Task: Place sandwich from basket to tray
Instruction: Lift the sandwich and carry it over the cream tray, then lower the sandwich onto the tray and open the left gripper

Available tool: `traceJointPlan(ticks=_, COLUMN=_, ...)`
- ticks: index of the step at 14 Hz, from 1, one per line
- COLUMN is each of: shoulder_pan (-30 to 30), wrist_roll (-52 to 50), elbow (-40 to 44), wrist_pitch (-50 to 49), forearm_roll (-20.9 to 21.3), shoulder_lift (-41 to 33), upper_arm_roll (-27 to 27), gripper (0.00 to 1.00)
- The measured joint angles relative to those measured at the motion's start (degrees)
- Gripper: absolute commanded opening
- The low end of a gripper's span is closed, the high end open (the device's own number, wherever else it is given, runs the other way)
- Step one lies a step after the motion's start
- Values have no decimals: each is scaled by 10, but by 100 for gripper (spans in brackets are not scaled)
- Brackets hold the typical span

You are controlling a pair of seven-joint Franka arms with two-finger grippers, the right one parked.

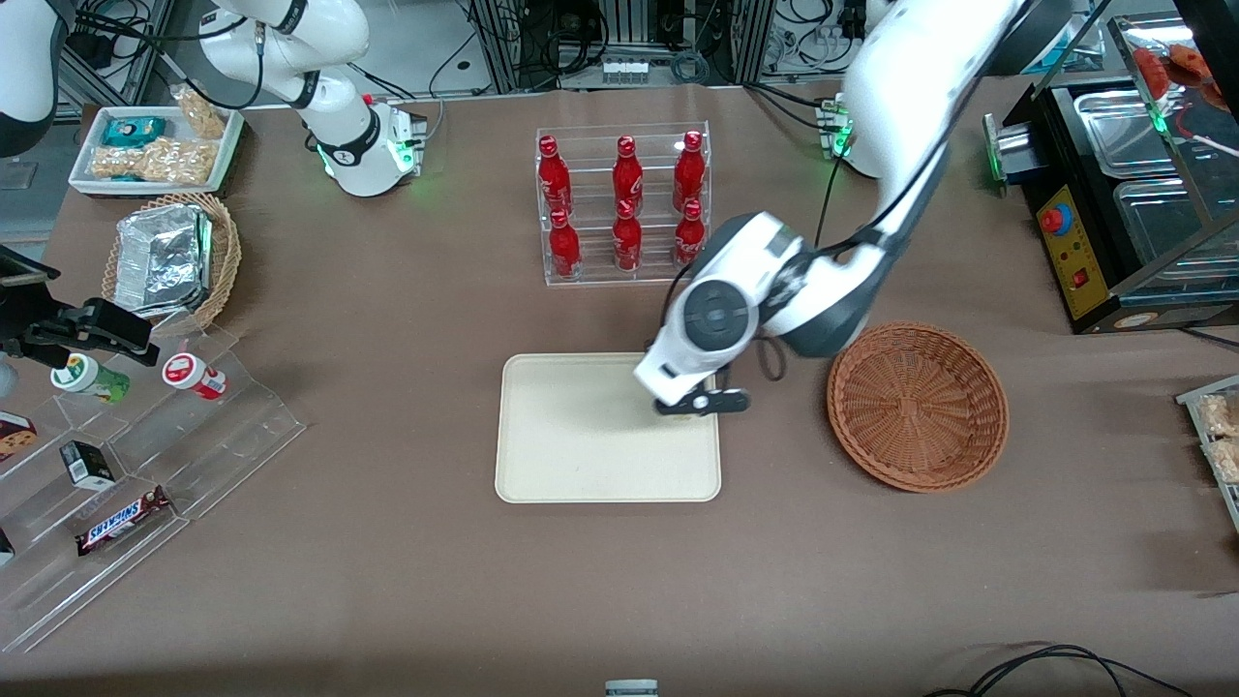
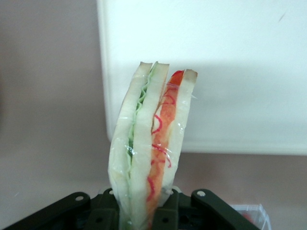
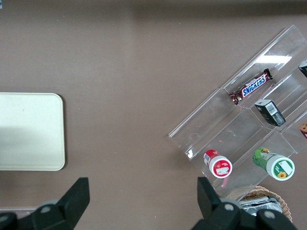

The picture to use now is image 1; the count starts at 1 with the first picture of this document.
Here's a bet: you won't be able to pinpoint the white snack tray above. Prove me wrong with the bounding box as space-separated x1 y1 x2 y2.
68 105 245 197

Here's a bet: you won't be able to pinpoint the teal plastic bag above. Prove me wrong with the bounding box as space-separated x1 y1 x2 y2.
1043 21 1104 75

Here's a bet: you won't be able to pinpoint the clear acrylic stepped display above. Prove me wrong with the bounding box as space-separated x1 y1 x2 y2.
0 324 309 654

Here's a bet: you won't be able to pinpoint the beige rectangular serving tray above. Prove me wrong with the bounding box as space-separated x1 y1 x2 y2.
495 351 723 504

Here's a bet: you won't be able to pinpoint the white cup with green label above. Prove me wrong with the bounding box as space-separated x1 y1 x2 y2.
50 353 132 405

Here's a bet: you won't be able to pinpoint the clear bag of nut snack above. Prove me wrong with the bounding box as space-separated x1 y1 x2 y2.
172 85 230 141
89 138 216 187

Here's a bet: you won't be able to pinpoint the silver metal cylinder fixture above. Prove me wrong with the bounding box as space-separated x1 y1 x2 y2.
982 113 1039 187

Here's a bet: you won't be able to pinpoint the red cola bottle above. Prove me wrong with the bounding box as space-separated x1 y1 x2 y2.
673 131 706 212
548 210 582 280
537 136 574 216
675 199 706 268
613 199 643 272
612 136 645 216

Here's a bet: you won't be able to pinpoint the black food warmer yellow panel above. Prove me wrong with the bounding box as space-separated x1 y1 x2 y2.
1002 15 1239 335

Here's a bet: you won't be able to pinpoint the black floor cables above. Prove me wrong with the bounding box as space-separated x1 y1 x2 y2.
924 643 1196 697

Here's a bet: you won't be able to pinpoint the round brown wicker basket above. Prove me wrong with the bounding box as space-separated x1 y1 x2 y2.
827 321 1010 494

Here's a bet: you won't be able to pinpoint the white cup with red label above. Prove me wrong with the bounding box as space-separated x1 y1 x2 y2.
162 353 228 401

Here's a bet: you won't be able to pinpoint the brown cookie box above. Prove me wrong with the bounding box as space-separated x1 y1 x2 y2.
0 411 38 462

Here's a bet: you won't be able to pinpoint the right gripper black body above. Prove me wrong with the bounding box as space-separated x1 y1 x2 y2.
0 245 61 361

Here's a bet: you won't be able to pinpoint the steel warmer pan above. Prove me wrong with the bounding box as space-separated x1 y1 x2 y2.
1073 90 1179 177
1113 179 1239 284

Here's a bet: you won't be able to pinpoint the small black box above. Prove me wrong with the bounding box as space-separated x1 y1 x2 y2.
60 440 117 491

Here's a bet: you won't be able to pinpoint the clear acrylic bottle rack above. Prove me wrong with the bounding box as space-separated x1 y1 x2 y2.
535 121 712 287

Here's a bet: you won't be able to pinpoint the aluminium frame cabinet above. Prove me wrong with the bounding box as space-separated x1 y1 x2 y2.
465 0 780 93

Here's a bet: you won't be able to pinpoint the teal snack packet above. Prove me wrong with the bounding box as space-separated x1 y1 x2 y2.
102 116 167 148

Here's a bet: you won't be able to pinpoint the gray bread display rack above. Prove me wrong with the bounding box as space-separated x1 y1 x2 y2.
1176 376 1239 533

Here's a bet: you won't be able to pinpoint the red fried food pieces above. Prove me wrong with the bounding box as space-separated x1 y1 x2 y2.
1133 44 1225 107

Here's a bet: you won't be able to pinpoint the Snickers chocolate bar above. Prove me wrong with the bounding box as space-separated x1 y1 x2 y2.
76 487 173 557

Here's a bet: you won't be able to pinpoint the small tan wicker basket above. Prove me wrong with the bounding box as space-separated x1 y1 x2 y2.
102 192 243 335

